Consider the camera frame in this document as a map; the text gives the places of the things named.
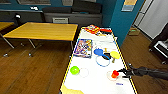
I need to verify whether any red flat object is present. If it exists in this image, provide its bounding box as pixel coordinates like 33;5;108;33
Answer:
99;27;113;35

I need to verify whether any dark grey sofa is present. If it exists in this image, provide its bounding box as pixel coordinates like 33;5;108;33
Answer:
0;8;45;24
42;0;103;27

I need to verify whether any beige framed wall notice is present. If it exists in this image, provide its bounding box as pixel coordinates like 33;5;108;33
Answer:
121;0;138;13

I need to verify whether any white paper sheet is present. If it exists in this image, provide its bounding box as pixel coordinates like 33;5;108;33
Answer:
91;33;118;51

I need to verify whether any yellow round paddle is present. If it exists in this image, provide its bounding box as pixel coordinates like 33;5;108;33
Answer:
109;50;121;63

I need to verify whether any orange cup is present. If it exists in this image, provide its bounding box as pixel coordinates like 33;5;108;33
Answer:
111;69;120;80

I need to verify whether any colourful game box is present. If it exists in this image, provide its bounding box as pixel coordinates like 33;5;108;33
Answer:
72;38;94;60

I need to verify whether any interior glass wall window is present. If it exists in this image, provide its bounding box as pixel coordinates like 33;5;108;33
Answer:
16;0;43;5

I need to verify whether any black paddle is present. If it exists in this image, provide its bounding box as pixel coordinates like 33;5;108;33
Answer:
101;51;112;61

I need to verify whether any small white object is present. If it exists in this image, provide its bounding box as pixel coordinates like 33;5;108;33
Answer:
29;5;40;11

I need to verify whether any cardboard box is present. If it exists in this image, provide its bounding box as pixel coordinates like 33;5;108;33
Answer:
128;27;141;37

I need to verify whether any red orange flat package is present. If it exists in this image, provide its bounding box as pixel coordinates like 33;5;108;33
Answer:
84;23;102;36

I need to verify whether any white double door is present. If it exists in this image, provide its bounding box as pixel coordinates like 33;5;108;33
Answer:
133;0;168;40

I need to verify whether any black wheeled cart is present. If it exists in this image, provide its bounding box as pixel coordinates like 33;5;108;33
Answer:
148;31;168;65

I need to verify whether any white work table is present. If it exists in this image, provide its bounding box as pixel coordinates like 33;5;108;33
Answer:
59;26;139;94

